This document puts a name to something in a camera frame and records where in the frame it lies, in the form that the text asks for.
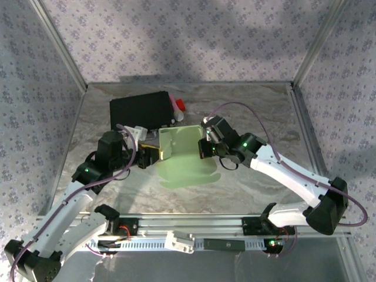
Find pink marker with white cap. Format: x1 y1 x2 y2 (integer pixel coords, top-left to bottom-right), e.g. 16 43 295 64
169 93 186 122

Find flat black device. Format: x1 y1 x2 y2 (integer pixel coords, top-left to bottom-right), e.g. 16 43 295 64
203 238 246 252

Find circuit board with lights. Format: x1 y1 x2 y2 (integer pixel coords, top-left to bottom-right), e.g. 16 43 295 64
263 237 290 254

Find black cable loop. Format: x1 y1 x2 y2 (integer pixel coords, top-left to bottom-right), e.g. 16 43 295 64
219 156 239 172

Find black case with metal handle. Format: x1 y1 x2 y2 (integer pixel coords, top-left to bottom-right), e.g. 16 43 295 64
109 90 174 139

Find aluminium side rail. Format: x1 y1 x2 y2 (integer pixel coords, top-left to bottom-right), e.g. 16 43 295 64
38 86 89 218
289 83 362 282

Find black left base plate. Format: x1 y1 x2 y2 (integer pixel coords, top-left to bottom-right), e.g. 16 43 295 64
105 216 139 237

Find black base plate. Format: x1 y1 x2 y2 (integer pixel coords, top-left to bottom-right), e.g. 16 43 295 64
105 216 139 237
241 216 296 236

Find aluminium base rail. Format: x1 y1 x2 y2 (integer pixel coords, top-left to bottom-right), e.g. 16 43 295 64
35 213 352 237

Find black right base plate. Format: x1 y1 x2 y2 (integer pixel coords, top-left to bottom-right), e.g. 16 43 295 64
241 216 296 236

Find white slotted cable duct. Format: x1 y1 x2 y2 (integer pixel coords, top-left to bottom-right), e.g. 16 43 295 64
85 236 284 254

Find white plastic bracket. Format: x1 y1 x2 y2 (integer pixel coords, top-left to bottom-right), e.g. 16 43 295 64
164 230 196 255

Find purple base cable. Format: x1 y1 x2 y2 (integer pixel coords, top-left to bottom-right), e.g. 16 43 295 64
88 245 115 259
264 229 299 259

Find aluminium frame post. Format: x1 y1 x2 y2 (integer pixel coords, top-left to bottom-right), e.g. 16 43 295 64
290 0 350 89
29 0 89 92

